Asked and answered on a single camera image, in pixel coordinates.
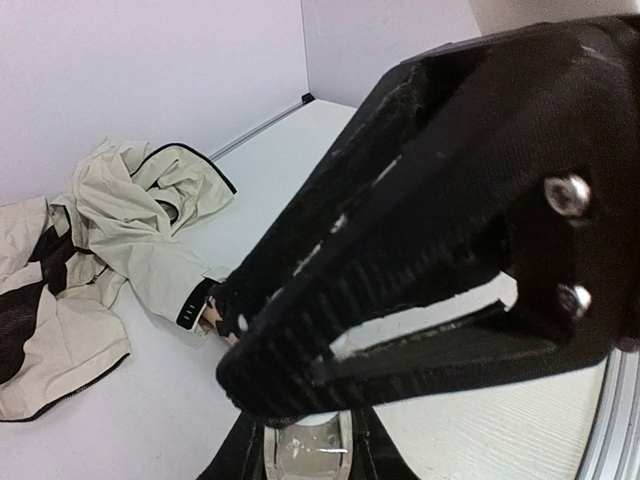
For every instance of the white nail polish cap brush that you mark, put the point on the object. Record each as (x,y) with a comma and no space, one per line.
(313,420)

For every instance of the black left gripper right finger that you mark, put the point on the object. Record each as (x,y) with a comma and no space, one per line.
(375,456)

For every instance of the mannequin hand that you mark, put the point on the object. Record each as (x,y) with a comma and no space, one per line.
(220,325)

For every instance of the clear nail polish bottle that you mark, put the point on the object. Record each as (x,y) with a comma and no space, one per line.
(322,452)

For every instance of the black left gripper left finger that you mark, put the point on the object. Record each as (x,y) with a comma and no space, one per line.
(241,455)

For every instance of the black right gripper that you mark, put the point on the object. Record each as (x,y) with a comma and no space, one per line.
(531,155)

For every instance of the beige jacket with black lining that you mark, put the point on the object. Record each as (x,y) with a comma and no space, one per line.
(64,261)

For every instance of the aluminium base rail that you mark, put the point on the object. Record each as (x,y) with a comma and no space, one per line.
(612,451)

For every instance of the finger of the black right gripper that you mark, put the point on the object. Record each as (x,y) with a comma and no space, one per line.
(450,365)
(351,246)

